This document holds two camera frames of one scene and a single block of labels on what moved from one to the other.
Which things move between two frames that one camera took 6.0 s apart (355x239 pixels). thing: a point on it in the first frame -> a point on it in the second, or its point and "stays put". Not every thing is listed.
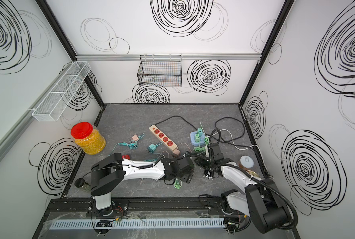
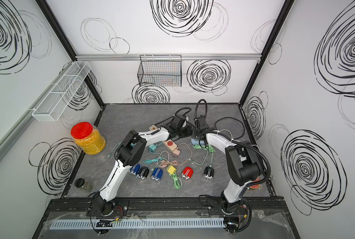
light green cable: (178, 183) stays put
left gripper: (189, 177) -> (189, 129)
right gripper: (200, 163) -> (194, 133)
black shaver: (209, 172) stays put
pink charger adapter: (176, 151) stays put
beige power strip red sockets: (162, 137) stays put
